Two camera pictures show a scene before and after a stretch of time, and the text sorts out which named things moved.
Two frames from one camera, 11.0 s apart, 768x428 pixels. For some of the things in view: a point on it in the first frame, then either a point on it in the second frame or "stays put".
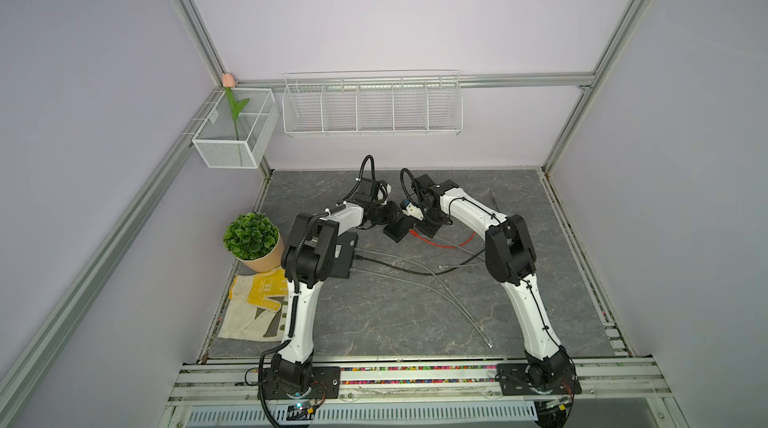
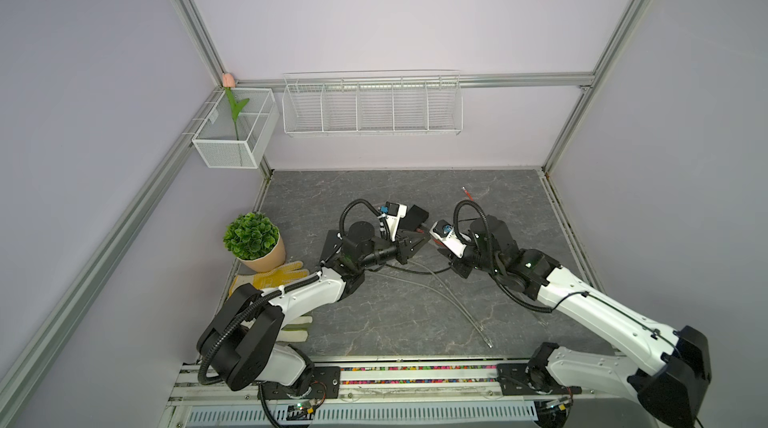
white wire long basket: x=372 y=103 stays put
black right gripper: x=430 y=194 → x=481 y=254
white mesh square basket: x=239 y=129 stays put
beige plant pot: x=267 y=262 stays put
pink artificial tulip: x=229 y=83 stays put
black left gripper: x=393 y=213 → x=405 y=250
